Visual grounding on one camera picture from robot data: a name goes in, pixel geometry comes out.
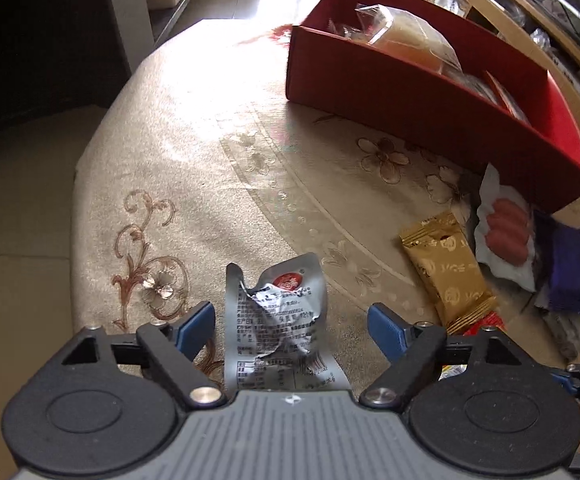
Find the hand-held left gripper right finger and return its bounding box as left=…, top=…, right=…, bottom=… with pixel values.
left=360, top=302, right=536, bottom=408

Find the clear pale cake packet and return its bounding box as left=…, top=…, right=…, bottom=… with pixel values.
left=355, top=4, right=463, bottom=73

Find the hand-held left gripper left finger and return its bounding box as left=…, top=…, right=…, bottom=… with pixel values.
left=57, top=301, right=223, bottom=408

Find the purple snack packet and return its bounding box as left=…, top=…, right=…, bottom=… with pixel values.
left=532, top=210, right=580, bottom=313

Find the silver foil packet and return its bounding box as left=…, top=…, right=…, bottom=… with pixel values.
left=224, top=252, right=351, bottom=393

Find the gold snack packet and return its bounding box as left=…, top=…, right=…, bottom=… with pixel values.
left=400, top=211, right=498, bottom=336

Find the white sausage packet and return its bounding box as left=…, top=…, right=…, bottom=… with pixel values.
left=472, top=162, right=541, bottom=293

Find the yellow red snack packet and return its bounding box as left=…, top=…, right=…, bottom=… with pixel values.
left=437, top=311, right=507, bottom=377

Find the white paper bag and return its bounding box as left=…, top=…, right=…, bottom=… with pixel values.
left=430, top=0, right=471, bottom=17

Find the red cardboard box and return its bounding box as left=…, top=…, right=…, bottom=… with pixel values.
left=285, top=0, right=580, bottom=213

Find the black desk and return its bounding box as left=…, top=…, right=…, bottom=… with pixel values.
left=0, top=0, right=155, bottom=171

